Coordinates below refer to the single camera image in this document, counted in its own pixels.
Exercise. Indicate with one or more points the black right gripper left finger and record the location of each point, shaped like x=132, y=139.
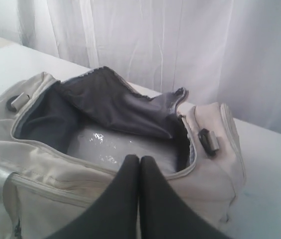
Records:
x=114, y=214

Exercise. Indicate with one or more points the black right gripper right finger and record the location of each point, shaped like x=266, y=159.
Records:
x=163, y=214

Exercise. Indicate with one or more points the cream fabric duffel bag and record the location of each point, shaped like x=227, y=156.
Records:
x=43, y=189

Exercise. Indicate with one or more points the clear plastic bag liner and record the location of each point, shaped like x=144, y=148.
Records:
x=108, y=148

